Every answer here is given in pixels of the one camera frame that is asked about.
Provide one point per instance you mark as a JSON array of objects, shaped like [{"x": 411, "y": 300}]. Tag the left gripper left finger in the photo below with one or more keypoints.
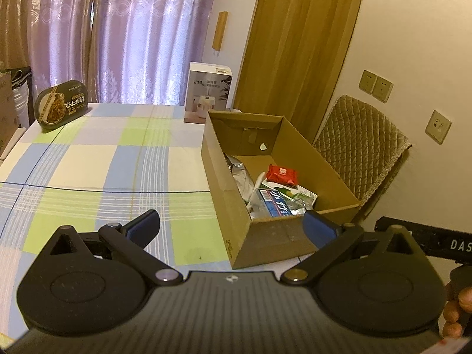
[{"x": 143, "y": 229}]

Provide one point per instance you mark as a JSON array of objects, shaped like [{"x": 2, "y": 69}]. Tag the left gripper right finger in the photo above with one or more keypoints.
[{"x": 319, "y": 230}]

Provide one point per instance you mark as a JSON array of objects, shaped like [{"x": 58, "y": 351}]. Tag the white green tablet box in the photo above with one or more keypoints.
[{"x": 266, "y": 203}]

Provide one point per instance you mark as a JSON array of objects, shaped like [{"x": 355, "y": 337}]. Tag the red snack packet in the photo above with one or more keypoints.
[{"x": 282, "y": 175}]

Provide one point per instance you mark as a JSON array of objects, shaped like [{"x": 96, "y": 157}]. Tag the silver foil pouch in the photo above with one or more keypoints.
[{"x": 244, "y": 182}]

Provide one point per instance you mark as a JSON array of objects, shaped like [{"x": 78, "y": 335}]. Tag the green white spray box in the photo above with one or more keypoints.
[{"x": 297, "y": 194}]

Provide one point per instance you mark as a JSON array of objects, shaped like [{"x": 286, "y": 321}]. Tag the clear plastic hook package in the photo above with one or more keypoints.
[{"x": 250, "y": 194}]

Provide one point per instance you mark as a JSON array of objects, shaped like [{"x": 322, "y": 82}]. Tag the person right hand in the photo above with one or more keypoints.
[{"x": 454, "y": 310}]

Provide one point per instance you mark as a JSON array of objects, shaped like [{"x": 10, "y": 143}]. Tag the quilted gold chair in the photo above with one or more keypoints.
[{"x": 364, "y": 147}]

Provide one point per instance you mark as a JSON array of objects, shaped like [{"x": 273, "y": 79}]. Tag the brown cardboard box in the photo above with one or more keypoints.
[{"x": 259, "y": 140}]

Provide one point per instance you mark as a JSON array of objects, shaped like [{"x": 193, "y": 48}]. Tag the dark oval food container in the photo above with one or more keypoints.
[{"x": 61, "y": 104}]

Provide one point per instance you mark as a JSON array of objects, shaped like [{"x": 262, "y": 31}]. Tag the white humidifier box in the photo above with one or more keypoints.
[{"x": 208, "y": 87}]

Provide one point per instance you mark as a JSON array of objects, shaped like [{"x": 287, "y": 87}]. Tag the brown paper bag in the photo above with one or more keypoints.
[{"x": 8, "y": 114}]

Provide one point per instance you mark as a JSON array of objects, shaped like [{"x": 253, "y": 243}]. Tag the purple curtain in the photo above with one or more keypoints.
[{"x": 124, "y": 51}]

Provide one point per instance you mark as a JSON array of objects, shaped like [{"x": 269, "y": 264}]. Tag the wooden door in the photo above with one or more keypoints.
[{"x": 293, "y": 58}]

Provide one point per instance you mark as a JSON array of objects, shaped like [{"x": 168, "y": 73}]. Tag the single wall socket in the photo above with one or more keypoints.
[{"x": 438, "y": 127}]

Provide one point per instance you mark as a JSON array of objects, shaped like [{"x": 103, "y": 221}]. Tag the wooden wall bracket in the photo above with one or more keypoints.
[{"x": 219, "y": 30}]

